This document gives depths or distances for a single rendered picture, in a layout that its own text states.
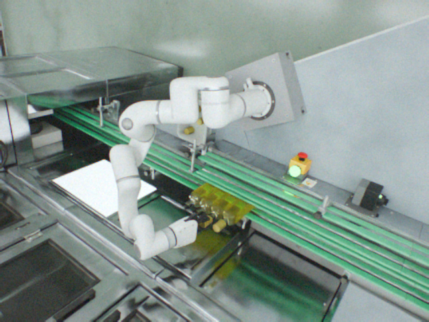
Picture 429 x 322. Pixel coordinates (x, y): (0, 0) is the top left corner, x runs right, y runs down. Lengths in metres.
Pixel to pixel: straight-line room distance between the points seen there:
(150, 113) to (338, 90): 0.70
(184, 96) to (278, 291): 0.80
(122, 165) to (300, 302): 0.82
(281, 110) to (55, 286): 1.04
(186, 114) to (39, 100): 1.00
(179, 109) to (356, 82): 0.64
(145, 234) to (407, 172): 0.95
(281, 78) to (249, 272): 0.76
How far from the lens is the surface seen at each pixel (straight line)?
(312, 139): 1.44
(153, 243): 1.19
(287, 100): 1.30
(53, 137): 2.22
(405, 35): 1.31
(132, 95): 2.33
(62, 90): 2.01
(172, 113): 1.15
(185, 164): 1.62
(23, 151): 2.01
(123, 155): 1.21
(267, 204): 1.40
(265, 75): 1.34
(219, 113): 1.11
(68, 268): 1.42
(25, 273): 1.44
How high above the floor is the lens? 2.04
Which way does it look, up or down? 48 degrees down
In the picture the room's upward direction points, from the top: 120 degrees counter-clockwise
